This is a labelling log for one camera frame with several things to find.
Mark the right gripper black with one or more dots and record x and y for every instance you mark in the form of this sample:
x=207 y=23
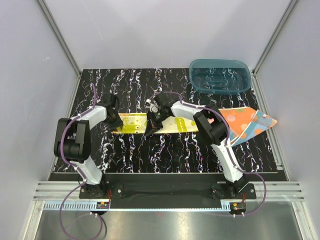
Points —
x=152 y=130

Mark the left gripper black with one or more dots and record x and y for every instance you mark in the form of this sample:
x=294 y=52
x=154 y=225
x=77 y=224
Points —
x=118 y=122

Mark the yellow crocodile towel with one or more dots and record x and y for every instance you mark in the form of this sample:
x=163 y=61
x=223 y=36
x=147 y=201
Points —
x=136 y=123

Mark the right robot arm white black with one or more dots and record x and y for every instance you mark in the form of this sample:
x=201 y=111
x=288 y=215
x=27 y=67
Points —
x=212 y=127

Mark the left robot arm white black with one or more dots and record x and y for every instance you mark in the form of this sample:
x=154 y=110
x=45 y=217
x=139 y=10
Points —
x=73 y=142

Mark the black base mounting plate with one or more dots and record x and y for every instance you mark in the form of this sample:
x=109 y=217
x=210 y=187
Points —
x=211 y=185

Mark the teal transparent plastic bin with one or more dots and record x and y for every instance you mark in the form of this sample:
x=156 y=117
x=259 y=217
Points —
x=219 y=76

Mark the orange blue dotted towel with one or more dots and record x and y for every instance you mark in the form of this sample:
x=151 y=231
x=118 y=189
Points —
x=245 y=123

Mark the aluminium front rail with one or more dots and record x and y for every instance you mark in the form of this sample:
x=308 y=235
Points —
x=58 y=190

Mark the slotted cable duct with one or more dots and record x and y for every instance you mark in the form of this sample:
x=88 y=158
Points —
x=140 y=206

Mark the right aluminium frame post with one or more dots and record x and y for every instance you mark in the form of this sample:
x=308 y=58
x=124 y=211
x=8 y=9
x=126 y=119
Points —
x=275 y=35

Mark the aluminium frame post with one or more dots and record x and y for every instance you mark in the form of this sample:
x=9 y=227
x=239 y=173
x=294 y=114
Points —
x=275 y=35
x=58 y=35

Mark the left aluminium frame post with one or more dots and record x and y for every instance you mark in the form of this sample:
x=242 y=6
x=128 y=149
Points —
x=58 y=35

